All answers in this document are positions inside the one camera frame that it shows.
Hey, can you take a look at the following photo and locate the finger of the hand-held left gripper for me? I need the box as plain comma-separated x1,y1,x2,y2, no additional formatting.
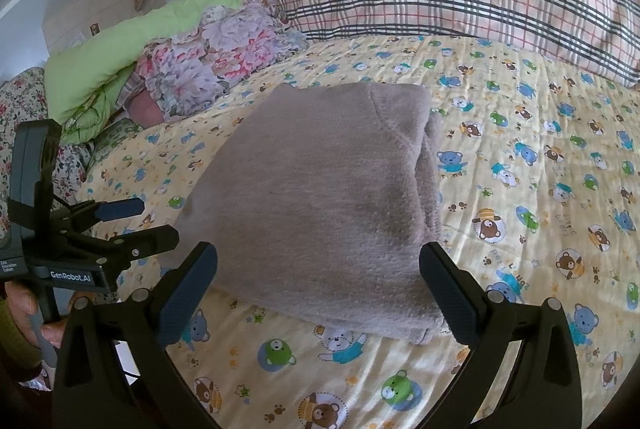
50,197,146,232
64,224,181,266

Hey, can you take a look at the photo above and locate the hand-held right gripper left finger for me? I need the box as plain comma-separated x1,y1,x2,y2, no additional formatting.
51,241,221,429

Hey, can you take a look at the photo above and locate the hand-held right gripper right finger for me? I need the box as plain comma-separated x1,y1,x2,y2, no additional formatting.
419,240,587,429

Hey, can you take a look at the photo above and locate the beige fleece baby garment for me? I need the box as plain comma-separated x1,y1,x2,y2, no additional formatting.
172,82,448,346

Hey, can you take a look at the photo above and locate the person's left forearm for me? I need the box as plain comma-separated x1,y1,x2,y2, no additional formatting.
0,304,45,374

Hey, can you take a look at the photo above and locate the person's left hand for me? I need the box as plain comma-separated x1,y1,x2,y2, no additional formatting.
2,281,68,365

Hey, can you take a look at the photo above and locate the plain pink pillow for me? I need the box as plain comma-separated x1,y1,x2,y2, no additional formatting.
124,89,169,126

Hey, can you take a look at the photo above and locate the floral patterned cloth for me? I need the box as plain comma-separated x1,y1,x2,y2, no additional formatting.
0,66,92,211

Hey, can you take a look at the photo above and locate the yellow bear print bed sheet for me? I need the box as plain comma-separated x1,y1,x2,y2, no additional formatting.
80,32,640,429

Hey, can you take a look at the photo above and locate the light green blanket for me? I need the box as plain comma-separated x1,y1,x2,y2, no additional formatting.
44,0,256,142

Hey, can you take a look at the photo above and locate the floral pink blanket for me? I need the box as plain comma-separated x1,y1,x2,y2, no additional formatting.
122,0,311,126

